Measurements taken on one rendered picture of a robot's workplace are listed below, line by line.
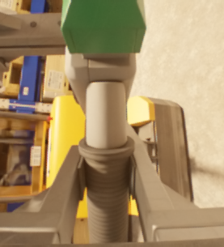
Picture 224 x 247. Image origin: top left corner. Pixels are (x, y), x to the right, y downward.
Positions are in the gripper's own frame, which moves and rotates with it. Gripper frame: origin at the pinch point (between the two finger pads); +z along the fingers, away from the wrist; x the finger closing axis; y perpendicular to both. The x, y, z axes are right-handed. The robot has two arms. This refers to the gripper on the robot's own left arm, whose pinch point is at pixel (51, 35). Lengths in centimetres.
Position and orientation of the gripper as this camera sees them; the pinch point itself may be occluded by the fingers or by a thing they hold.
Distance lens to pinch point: 19.4
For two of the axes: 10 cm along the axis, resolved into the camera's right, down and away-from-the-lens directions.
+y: 0.2, 9.7, -2.4
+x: 0.2, -2.4, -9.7
